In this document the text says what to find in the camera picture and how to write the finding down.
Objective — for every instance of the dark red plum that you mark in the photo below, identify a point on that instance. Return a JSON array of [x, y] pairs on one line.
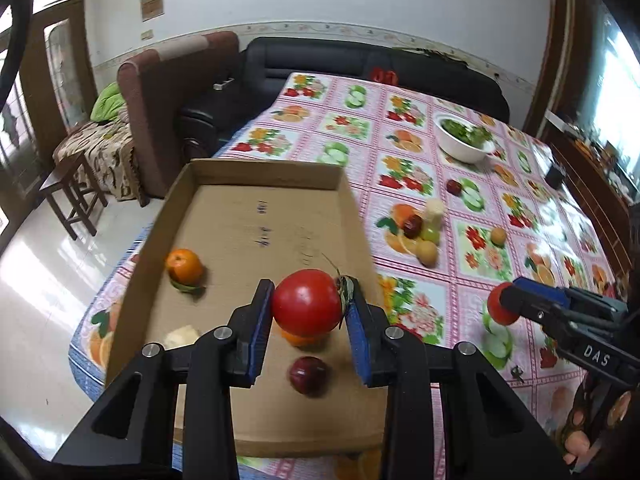
[[309, 376], [454, 187]]

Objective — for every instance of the white bowl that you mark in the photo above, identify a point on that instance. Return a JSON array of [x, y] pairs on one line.
[[462, 150]]

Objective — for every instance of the black leather sofa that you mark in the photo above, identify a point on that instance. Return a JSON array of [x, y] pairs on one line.
[[320, 60]]

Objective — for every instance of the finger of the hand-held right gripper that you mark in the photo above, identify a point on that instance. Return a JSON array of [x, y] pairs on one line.
[[530, 310], [540, 287]]

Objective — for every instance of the wooden cabinet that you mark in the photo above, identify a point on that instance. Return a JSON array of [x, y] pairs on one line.
[[595, 195]]

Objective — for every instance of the red tomato with green stem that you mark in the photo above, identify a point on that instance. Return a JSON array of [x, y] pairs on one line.
[[305, 302]]

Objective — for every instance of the brown armchair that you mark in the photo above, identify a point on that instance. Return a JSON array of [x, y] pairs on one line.
[[160, 110]]

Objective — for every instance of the pink floral fruit-print tablecloth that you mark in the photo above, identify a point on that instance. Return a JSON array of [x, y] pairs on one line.
[[400, 125]]

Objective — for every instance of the brown patterned blanket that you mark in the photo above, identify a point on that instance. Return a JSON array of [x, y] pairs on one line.
[[100, 155]]

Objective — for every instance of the wooden glass-panel door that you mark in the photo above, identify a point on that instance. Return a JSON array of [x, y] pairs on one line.
[[55, 70]]

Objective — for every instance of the orange with green leaf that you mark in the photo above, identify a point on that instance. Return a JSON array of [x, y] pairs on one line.
[[185, 266]]

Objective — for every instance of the red item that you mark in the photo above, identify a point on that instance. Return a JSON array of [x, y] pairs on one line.
[[385, 76]]

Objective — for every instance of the pale banana piece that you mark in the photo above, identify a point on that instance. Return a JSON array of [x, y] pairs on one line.
[[434, 210], [181, 337]]

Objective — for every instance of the green grape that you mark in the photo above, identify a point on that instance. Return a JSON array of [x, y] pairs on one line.
[[431, 234]]

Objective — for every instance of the cardboard box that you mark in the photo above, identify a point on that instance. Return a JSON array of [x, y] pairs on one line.
[[225, 220]]

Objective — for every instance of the yellow-tan round fruit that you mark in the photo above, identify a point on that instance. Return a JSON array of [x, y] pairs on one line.
[[426, 252]]

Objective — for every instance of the black cup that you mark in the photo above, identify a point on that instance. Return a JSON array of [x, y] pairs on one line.
[[555, 176]]

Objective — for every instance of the plain orange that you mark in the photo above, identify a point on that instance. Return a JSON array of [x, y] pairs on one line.
[[300, 340]]

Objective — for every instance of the green leafy vegetables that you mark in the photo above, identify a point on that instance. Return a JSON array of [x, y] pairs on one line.
[[467, 132]]

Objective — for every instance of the dark red date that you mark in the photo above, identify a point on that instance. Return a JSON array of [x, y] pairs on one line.
[[412, 226]]

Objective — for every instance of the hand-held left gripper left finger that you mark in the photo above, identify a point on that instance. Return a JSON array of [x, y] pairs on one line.
[[260, 332]]

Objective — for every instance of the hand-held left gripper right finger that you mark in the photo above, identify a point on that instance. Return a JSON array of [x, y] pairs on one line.
[[356, 340]]

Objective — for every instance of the small tan longan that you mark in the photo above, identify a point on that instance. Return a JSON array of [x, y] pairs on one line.
[[498, 236]]

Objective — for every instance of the dark wooden stool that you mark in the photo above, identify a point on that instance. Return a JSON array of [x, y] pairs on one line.
[[67, 185]]

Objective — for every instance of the green cushion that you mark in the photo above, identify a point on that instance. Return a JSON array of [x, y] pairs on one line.
[[106, 102]]

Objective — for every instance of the brown wall plaque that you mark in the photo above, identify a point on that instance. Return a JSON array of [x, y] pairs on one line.
[[152, 5]]

